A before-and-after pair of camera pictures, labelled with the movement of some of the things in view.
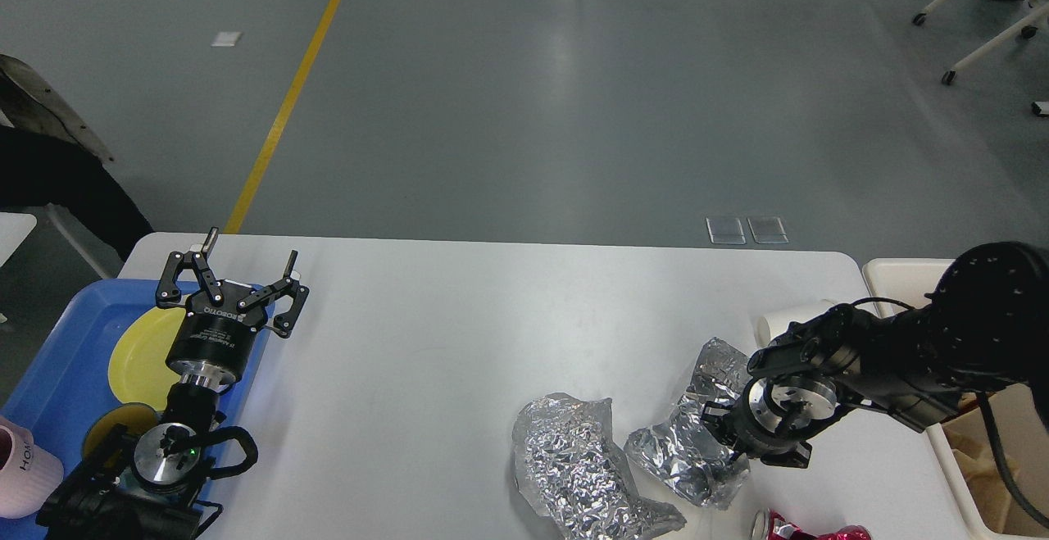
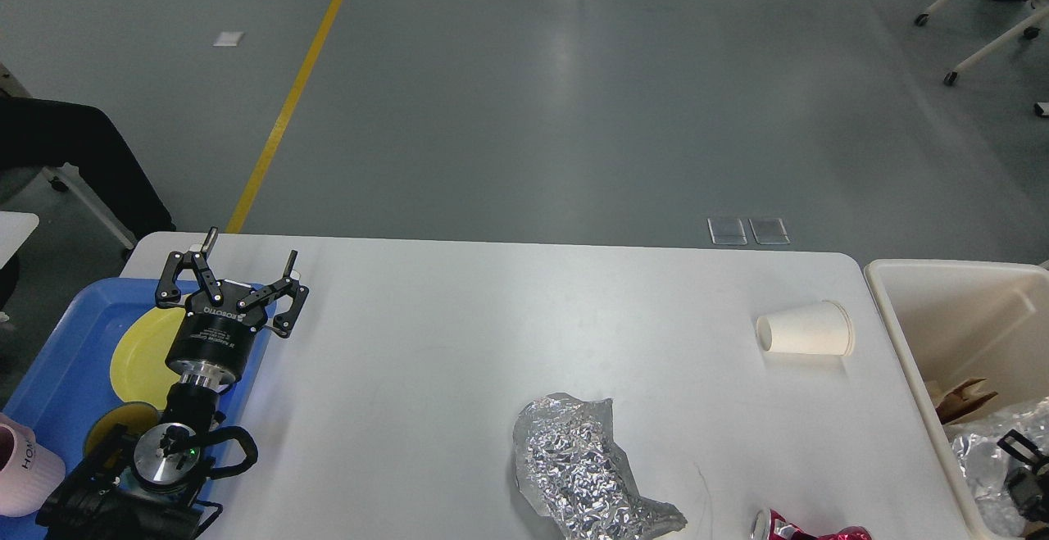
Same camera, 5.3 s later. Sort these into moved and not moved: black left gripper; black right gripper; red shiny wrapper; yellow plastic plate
Moved: black right gripper
Not moved: black left gripper; yellow plastic plate; red shiny wrapper
